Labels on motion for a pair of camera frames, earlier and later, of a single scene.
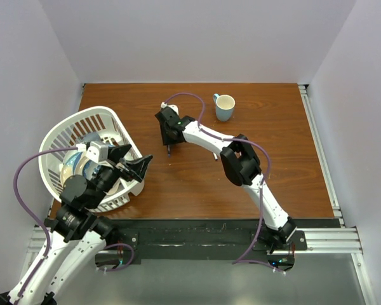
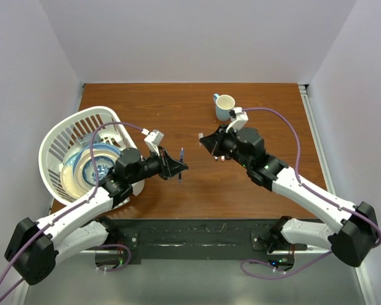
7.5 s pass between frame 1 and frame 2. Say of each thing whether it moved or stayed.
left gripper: moved
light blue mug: stayed
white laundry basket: stayed
